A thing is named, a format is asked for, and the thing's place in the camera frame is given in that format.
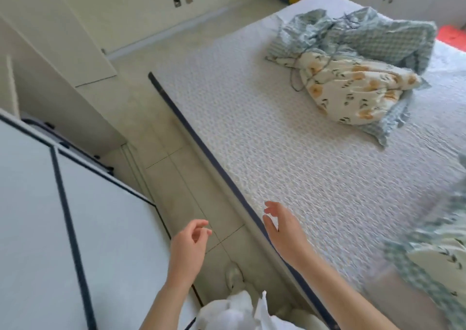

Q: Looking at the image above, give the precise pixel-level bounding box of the person's left hand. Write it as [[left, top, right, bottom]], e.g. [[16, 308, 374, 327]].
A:
[[168, 219, 213, 287]]

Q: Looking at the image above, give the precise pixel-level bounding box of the person's right hand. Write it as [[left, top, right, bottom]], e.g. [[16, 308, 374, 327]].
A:
[[263, 201, 314, 266]]

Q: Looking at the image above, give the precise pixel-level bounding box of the person's right forearm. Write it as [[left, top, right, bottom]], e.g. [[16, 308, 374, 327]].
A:
[[288, 248, 401, 330]]

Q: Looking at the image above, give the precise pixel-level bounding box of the person's left forearm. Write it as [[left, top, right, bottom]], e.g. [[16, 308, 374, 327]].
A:
[[139, 280, 199, 330]]

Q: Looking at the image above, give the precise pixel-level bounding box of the person's white slipper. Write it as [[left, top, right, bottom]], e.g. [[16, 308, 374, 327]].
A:
[[225, 264, 245, 290]]

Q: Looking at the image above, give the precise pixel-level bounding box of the white quilted mattress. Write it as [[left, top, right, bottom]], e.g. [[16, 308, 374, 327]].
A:
[[148, 0, 466, 330]]

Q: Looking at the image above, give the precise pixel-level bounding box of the person's white garment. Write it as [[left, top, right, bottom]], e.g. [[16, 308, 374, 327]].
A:
[[189, 290, 321, 330]]

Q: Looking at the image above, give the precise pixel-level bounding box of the beige pillow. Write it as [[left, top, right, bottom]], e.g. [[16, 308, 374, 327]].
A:
[[365, 268, 449, 330]]

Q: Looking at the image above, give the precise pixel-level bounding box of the blue checked floral duvet cover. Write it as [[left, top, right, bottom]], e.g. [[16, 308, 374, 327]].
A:
[[265, 7, 437, 147]]

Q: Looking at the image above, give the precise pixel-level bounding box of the blue checked floral pillowcase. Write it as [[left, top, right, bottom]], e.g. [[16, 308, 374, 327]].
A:
[[382, 155, 466, 330]]

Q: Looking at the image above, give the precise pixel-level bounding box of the white panel with dark trim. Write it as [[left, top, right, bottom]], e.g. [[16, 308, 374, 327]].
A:
[[0, 109, 204, 330]]

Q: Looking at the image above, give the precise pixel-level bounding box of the cream wardrobe body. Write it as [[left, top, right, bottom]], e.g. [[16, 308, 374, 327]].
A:
[[0, 17, 129, 161]]

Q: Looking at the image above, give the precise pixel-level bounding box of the cream wardrobe door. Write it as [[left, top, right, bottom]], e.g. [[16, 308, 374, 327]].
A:
[[0, 0, 118, 88]]

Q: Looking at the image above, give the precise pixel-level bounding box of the red plastic object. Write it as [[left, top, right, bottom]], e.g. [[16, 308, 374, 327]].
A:
[[436, 25, 466, 53]]

